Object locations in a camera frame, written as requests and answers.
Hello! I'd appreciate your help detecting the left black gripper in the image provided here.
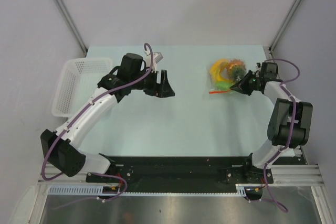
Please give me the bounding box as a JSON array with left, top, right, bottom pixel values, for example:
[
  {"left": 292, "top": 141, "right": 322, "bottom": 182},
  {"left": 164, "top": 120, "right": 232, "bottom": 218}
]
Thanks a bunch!
[{"left": 130, "top": 67, "right": 175, "bottom": 98}]

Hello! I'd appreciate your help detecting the clear zip top bag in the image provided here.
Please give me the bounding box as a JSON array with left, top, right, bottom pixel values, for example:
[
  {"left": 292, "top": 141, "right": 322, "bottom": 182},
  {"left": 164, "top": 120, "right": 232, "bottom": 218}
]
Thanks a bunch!
[{"left": 208, "top": 58, "right": 247, "bottom": 94}]

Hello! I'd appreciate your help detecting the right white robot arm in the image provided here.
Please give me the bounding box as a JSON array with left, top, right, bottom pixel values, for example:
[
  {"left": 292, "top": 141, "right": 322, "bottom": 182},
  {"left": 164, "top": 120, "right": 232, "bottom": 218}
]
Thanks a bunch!
[{"left": 230, "top": 60, "right": 313, "bottom": 183}]

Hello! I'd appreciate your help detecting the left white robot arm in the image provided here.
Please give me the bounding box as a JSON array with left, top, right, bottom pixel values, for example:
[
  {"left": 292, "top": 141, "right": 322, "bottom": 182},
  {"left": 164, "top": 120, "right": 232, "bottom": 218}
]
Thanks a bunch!
[{"left": 40, "top": 51, "right": 175, "bottom": 182}]

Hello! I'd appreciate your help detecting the dark fake food piece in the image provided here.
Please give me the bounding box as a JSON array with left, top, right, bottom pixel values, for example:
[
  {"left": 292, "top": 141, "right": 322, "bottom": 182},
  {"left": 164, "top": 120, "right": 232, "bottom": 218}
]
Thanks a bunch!
[{"left": 231, "top": 66, "right": 247, "bottom": 81}]

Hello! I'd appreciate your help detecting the green fake pepper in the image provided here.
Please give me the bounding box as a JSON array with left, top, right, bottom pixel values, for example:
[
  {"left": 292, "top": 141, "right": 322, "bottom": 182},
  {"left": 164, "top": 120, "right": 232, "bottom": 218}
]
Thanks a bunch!
[{"left": 215, "top": 81, "right": 233, "bottom": 91}]

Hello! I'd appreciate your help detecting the yellow fake banana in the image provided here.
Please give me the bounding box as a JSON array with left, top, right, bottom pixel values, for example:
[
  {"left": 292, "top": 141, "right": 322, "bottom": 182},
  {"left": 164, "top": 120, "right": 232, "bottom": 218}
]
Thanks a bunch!
[{"left": 209, "top": 59, "right": 234, "bottom": 83}]

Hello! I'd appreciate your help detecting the white plastic basket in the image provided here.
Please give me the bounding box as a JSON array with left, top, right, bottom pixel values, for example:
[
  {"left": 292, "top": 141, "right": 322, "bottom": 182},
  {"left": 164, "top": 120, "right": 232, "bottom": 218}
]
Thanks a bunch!
[{"left": 51, "top": 57, "right": 113, "bottom": 118}]

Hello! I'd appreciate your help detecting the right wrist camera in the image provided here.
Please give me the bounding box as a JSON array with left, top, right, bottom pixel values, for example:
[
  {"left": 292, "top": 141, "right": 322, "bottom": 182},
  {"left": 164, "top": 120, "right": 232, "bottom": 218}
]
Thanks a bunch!
[{"left": 259, "top": 62, "right": 278, "bottom": 80}]

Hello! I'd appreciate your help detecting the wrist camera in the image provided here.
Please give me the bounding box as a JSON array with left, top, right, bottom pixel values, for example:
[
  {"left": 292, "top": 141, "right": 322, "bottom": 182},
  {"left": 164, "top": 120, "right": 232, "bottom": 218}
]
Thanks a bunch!
[
  {"left": 259, "top": 62, "right": 278, "bottom": 80},
  {"left": 152, "top": 52, "right": 163, "bottom": 69}
]

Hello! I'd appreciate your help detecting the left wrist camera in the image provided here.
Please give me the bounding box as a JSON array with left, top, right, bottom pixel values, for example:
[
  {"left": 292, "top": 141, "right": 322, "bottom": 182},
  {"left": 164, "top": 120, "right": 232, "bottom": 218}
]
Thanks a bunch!
[{"left": 152, "top": 52, "right": 163, "bottom": 69}]

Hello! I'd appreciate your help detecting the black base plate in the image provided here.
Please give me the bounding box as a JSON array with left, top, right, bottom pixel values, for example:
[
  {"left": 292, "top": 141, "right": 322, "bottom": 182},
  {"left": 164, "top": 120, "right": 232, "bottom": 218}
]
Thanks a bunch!
[{"left": 86, "top": 156, "right": 274, "bottom": 194}]

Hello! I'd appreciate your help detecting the white slotted cable duct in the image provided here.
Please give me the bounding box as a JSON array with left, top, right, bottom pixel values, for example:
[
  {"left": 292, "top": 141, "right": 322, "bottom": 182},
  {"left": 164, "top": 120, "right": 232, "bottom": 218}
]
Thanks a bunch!
[{"left": 48, "top": 184, "right": 249, "bottom": 197}]

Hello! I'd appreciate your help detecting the left aluminium frame post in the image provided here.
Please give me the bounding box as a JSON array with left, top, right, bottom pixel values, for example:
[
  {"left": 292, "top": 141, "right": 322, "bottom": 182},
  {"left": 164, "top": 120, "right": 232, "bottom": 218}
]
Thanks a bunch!
[{"left": 53, "top": 0, "right": 88, "bottom": 56}]

